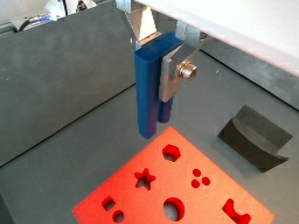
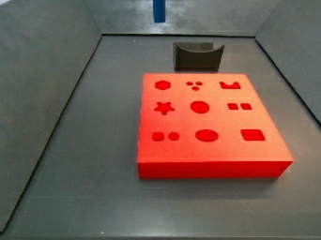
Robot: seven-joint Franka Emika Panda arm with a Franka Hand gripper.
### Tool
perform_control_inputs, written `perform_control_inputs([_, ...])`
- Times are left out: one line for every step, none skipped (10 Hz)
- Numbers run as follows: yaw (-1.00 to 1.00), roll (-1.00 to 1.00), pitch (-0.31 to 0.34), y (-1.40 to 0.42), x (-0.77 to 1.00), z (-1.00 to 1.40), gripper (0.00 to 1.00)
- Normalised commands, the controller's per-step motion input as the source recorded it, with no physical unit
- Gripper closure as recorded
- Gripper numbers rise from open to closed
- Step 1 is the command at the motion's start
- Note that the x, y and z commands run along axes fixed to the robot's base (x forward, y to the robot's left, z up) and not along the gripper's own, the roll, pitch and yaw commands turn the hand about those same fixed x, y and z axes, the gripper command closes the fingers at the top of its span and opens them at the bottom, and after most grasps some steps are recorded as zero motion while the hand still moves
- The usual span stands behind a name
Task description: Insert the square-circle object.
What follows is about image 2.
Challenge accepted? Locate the red shape-sorter block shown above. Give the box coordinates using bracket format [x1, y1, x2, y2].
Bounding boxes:
[137, 73, 294, 179]

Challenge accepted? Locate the black curved holder bracket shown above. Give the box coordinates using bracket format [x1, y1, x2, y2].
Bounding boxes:
[173, 42, 225, 72]

